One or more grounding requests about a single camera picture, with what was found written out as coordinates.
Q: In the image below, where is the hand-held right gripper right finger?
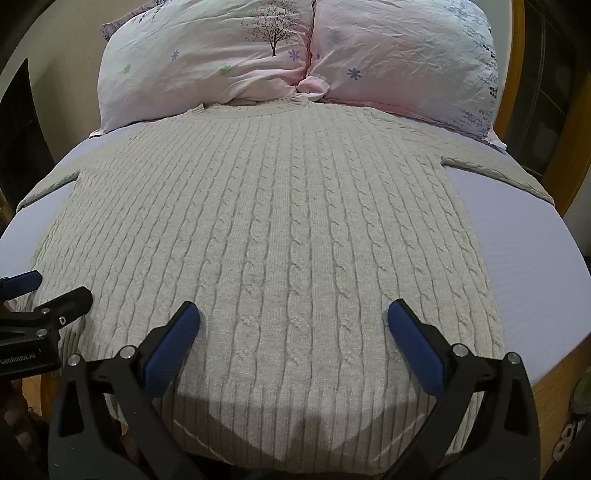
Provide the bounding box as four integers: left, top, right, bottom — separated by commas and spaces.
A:
387, 298, 542, 480

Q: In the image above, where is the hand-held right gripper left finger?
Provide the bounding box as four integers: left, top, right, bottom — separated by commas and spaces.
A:
47, 301, 204, 480

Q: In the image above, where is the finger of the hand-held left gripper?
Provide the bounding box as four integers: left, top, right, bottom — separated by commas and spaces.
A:
0, 286, 93, 337
0, 270, 43, 301

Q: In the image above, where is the beige cable-knit sweater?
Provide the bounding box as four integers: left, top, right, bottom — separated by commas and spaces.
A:
17, 96, 555, 477

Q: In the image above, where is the grey-green shoe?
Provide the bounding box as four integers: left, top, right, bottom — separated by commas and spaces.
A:
570, 369, 591, 416

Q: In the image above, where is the pink tree-print pillow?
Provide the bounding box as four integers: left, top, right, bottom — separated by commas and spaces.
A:
97, 0, 319, 136

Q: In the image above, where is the pink floral pillow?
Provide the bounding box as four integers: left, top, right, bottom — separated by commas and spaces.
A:
298, 0, 508, 151

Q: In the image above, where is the wooden bed frame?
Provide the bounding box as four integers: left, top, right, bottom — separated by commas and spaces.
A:
494, 0, 591, 217

